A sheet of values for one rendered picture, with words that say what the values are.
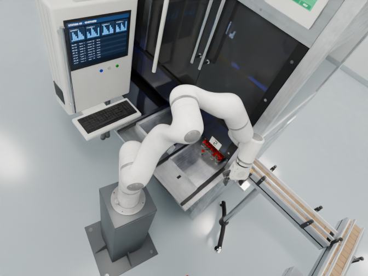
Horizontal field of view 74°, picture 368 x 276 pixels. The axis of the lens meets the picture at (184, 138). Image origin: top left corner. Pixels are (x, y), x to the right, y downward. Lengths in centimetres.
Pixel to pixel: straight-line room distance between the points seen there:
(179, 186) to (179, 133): 75
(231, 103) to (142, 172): 45
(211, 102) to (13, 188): 205
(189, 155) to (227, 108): 83
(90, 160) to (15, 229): 80
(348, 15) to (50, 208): 231
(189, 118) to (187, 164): 83
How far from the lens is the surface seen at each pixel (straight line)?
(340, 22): 107
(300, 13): 109
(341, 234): 187
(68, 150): 268
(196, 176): 158
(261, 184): 171
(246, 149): 118
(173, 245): 232
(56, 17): 144
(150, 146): 96
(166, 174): 154
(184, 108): 83
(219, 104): 86
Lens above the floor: 220
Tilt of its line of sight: 50 degrees down
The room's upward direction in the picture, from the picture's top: 22 degrees clockwise
